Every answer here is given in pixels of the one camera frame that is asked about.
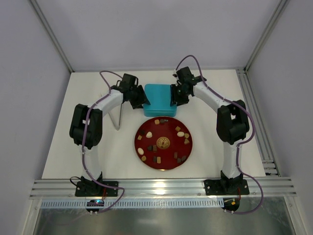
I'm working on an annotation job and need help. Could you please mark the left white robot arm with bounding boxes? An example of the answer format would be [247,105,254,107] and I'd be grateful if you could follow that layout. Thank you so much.
[69,73,149,197]

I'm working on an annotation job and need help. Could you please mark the slotted cable duct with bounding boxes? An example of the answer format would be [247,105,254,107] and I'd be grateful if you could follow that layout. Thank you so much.
[40,198,224,210]

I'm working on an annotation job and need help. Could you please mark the silver metal tongs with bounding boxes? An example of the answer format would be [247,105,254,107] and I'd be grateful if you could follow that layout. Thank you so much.
[97,90,123,131]

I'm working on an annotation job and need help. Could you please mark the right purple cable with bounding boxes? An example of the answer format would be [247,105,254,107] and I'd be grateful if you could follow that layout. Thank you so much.
[176,54,265,215]

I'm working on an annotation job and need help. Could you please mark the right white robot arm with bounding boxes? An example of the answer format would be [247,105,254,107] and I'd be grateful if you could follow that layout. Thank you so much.
[134,67,250,195]

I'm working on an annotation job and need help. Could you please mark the aluminium front rail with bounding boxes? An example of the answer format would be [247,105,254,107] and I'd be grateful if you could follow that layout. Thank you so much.
[30,177,297,199]

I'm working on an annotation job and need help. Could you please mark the teal square tin box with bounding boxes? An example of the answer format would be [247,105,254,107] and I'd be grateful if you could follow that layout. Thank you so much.
[143,104,177,117]

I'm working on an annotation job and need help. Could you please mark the purple cable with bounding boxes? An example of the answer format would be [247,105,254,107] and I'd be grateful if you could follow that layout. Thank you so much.
[80,70,125,213]
[176,54,265,215]

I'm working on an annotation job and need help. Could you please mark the white oval swirl chocolate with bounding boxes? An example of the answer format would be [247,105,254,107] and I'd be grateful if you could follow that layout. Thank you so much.
[137,148,144,155]

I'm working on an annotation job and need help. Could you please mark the teal tin lid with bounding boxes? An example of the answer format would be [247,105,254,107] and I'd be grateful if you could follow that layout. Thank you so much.
[144,84,171,107]

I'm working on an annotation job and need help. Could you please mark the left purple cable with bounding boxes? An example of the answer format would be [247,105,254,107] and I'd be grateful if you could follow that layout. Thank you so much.
[80,70,125,213]

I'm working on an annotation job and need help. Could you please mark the red round lacquer plate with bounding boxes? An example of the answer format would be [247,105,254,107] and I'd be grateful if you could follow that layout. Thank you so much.
[134,116,193,171]

